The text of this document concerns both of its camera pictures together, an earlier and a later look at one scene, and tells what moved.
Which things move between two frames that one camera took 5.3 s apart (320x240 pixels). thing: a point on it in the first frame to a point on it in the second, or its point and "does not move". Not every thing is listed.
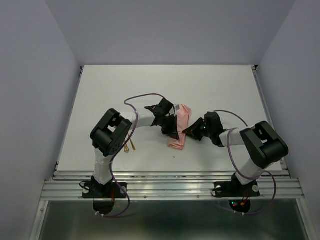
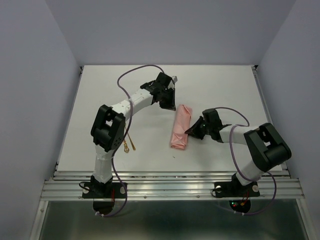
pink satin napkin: [183, 115] does not move
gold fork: [133, 146] does not move
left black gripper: [172, 131] to [171, 105]
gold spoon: [126, 149] does not move
